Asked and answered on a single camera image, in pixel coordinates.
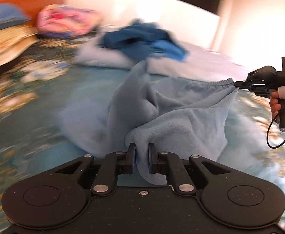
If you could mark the light blue fleece pants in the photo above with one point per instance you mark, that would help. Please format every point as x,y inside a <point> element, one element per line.
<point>181,116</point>

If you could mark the white black wardrobe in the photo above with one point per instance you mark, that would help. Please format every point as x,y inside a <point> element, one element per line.
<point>191,21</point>

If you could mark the dark blue garment pile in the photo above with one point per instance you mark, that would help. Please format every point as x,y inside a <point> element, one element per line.
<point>140,40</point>

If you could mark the person's right hand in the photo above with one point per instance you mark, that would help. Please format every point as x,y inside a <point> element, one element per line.
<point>274,103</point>

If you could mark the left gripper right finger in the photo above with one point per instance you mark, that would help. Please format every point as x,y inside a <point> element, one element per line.
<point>170,165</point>

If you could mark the pink folded blanket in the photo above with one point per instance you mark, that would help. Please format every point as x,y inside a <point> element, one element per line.
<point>63,21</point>

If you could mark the blue pillow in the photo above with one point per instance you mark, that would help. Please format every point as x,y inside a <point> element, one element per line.
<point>10,16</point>

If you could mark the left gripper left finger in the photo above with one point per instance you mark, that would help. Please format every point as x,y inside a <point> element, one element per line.
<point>113,165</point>

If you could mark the yellow striped pillow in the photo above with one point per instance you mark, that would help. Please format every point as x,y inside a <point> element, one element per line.
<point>15,40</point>

